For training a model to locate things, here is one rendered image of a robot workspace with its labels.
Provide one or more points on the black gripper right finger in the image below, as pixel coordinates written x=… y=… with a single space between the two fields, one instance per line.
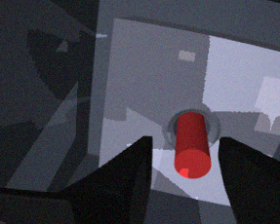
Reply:
x=252 y=182

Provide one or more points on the red peg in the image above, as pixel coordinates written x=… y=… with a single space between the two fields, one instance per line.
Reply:
x=192 y=154

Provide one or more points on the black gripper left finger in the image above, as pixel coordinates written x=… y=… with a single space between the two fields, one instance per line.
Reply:
x=115 y=193

